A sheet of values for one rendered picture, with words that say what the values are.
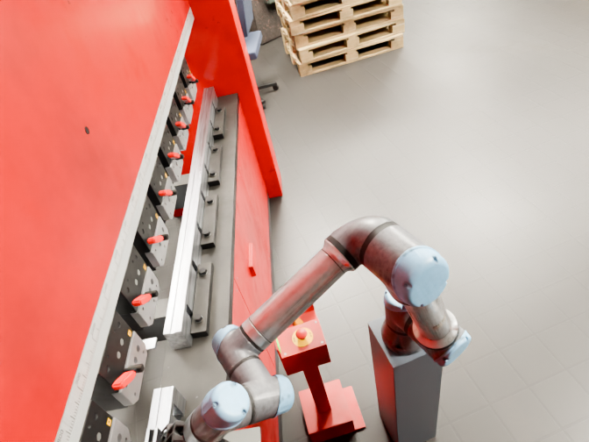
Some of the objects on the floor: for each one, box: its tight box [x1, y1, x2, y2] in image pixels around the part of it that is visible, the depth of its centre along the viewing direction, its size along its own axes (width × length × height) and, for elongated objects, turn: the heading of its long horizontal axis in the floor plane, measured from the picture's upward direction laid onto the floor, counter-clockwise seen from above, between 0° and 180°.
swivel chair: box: [236, 0, 279, 109], centre depth 405 cm, size 69×65×118 cm
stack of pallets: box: [275, 0, 405, 77], centre depth 461 cm, size 122×83×86 cm
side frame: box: [174, 0, 283, 217], centre depth 257 cm, size 25×85×230 cm, turn 106°
